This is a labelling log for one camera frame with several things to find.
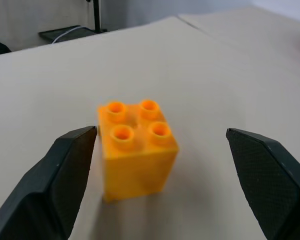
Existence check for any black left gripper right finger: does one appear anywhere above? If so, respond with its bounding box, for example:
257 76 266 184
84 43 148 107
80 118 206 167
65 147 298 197
225 127 300 240

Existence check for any black stand base plate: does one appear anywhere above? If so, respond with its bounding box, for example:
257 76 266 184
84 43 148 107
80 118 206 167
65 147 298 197
38 25 108 44

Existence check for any white cable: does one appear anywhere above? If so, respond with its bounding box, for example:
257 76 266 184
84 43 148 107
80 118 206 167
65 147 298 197
51 25 87 44

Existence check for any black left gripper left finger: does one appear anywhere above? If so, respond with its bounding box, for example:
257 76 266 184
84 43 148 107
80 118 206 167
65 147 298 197
0 125 98 240

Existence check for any black stand pole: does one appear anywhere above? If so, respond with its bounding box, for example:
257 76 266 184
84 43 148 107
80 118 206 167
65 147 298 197
86 0 103 33

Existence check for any orange studded building block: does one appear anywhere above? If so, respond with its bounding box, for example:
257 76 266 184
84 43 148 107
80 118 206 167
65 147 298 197
97 99 180 204

